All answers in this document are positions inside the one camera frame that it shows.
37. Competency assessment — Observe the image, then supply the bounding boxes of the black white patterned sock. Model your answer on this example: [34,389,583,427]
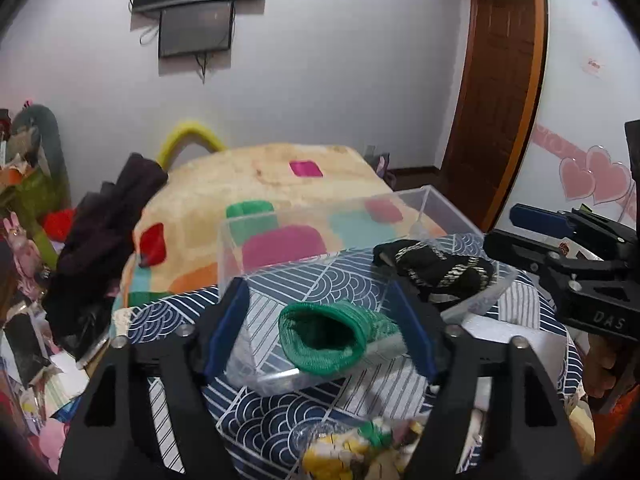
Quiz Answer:
[373,240,498,312]

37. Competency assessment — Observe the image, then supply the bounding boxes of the green knitted sock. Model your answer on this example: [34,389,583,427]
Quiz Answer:
[278,301,404,376]

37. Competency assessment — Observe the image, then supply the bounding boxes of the floral yellow cloth pouch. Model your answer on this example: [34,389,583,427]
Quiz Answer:
[299,415,427,480]

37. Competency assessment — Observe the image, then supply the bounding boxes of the white wardrobe sliding door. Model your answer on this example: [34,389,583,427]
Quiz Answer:
[506,0,639,226]

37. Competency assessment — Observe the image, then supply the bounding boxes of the clear acrylic box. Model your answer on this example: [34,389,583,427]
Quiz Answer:
[218,185,522,396]

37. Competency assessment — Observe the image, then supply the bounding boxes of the blue white patterned tablecloth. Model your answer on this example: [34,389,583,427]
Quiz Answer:
[112,231,584,480]

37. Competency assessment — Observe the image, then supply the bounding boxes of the brown wooden door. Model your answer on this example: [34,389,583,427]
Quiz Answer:
[440,0,548,231]

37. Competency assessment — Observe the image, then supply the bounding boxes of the beige colourful patch blanket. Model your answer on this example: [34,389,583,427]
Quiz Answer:
[119,143,446,306]

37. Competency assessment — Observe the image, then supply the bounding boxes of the dark clothes pile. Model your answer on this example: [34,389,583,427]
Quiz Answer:
[42,153,168,359]

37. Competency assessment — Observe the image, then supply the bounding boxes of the pink plush toy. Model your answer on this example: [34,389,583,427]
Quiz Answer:
[38,418,70,474]

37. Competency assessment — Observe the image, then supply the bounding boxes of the yellow curved foam tube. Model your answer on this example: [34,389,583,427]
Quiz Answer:
[156,120,227,170]

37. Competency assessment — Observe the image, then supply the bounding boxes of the pink rabbit doll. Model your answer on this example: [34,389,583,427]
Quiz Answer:
[2,211,42,301]

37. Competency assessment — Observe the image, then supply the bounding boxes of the green storage box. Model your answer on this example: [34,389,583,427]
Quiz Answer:
[1,169,70,270]

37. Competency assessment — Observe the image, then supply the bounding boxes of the grey green chair back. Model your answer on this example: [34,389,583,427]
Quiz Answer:
[12,103,72,212]

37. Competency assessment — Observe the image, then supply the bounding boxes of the small wall monitor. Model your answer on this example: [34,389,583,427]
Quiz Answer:
[158,1,234,58]

